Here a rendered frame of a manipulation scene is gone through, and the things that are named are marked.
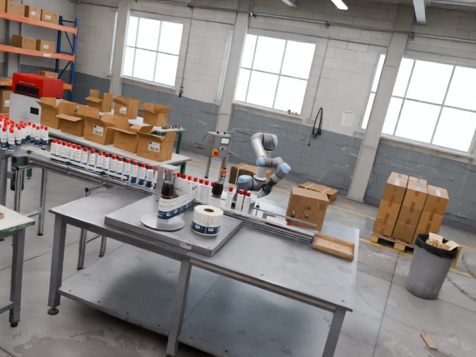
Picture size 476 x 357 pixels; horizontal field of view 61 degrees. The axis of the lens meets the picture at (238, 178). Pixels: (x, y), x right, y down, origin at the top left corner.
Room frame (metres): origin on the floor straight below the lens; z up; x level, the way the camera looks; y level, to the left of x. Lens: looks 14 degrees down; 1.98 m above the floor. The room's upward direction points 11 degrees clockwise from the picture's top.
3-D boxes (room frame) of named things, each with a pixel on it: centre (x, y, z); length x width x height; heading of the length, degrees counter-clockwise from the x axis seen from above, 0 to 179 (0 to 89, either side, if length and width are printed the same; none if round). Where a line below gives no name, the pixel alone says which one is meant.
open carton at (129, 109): (7.57, 2.32, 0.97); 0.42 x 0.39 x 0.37; 154
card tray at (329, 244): (2.93, -0.83, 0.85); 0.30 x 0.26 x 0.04; 75
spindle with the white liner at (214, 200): (2.90, 0.13, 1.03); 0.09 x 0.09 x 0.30
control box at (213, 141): (3.30, 0.22, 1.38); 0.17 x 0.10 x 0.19; 130
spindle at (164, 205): (2.66, 0.46, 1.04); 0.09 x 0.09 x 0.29
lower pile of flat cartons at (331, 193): (7.41, -1.52, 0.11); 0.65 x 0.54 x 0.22; 64
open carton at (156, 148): (4.91, 1.07, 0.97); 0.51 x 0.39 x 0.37; 162
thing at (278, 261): (3.06, 0.04, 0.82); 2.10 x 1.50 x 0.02; 75
